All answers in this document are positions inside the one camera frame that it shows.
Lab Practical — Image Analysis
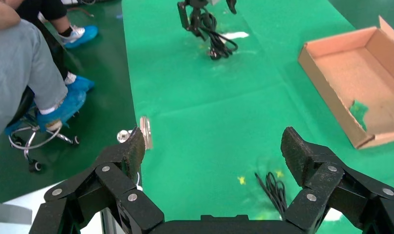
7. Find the thin black cable bundle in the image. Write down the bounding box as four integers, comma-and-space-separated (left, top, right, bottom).
255, 172, 288, 221

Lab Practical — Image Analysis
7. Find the green table cloth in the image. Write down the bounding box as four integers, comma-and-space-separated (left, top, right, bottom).
122, 0, 394, 234

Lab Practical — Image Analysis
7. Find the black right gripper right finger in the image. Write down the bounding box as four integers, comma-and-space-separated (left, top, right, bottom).
281, 126, 394, 234

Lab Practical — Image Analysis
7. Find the office chair base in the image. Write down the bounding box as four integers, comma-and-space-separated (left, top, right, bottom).
4, 86, 81, 173

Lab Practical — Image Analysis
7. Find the bare person forearm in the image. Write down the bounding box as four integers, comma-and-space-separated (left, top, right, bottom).
0, 0, 22, 32

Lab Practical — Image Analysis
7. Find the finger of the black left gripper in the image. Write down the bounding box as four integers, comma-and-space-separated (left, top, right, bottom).
177, 0, 210, 40
225, 0, 238, 15

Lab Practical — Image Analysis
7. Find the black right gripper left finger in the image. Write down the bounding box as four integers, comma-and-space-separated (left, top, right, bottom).
29, 127, 165, 234

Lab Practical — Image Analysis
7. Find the person in grey trousers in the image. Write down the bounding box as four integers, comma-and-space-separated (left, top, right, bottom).
0, 19, 87, 140

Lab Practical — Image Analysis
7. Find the open brown cardboard box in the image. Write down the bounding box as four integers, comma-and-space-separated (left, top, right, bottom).
298, 15, 394, 150

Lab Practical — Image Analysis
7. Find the thick black power cord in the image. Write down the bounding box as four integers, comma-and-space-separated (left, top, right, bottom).
199, 8, 239, 61

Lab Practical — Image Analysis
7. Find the silver metal table clip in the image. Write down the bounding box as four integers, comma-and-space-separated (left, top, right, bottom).
117, 116, 154, 151

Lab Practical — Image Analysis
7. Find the green cloth scrap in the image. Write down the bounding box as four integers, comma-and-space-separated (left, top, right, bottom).
349, 100, 369, 132

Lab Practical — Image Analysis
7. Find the person in black trousers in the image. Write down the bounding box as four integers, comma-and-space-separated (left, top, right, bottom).
15, 0, 99, 93

